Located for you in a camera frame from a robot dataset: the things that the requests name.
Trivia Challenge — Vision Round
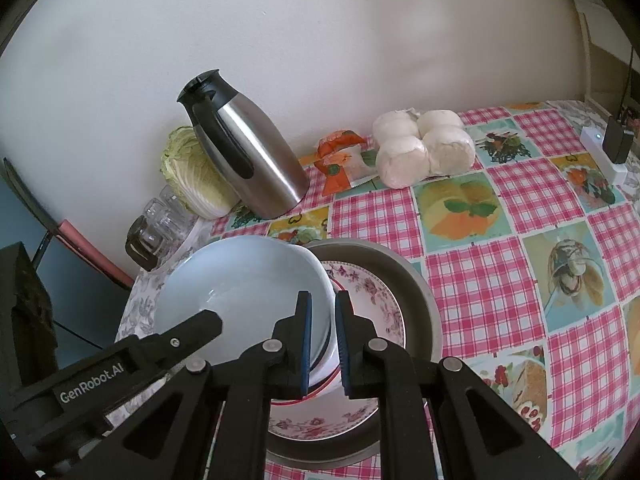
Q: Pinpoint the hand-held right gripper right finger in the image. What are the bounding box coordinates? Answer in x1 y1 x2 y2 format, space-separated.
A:
335 290 581 480

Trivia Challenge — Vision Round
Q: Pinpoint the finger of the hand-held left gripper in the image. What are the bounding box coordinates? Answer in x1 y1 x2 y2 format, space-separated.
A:
10 309 223 447

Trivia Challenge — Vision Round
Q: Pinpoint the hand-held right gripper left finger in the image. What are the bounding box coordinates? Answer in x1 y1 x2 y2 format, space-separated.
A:
65 290 314 480

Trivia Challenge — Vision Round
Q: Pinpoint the pink floral round plate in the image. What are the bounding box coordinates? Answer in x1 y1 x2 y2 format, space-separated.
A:
265 260 406 441

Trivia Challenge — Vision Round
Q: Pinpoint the large light blue bowl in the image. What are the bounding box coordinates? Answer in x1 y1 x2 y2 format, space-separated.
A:
155 236 346 401

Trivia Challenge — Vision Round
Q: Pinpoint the stainless steel plate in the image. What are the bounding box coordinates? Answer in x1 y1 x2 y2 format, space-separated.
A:
265 239 443 471

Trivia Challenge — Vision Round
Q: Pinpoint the pink board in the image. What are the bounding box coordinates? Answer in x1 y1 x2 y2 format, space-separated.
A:
57 220 136 291

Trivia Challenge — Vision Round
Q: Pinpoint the dark glass holder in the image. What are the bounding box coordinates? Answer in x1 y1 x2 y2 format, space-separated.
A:
125 215 173 272

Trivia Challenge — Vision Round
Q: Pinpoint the pink checked tablecloth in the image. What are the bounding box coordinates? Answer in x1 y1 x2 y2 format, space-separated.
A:
210 100 640 480

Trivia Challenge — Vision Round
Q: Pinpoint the orange snack packet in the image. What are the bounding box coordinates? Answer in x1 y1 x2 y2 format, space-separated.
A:
315 130 381 196

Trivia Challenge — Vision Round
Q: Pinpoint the stainless steel thermos jug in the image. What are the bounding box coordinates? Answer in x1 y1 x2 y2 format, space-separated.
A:
177 68 310 220

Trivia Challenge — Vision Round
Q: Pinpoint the napa cabbage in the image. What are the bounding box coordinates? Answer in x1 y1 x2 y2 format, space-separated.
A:
160 126 241 219

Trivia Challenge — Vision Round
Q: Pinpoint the plastic bag of steamed buns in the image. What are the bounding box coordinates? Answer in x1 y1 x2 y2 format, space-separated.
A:
374 108 476 190

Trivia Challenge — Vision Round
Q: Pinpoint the white power strip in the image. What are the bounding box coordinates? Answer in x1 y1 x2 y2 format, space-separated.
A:
580 127 630 186

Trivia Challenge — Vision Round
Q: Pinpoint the black charger adapter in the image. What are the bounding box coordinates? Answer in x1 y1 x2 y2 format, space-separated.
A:
602 115 635 165

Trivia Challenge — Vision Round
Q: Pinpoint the black charger cable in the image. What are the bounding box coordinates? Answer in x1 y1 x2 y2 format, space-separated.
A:
617 55 635 123

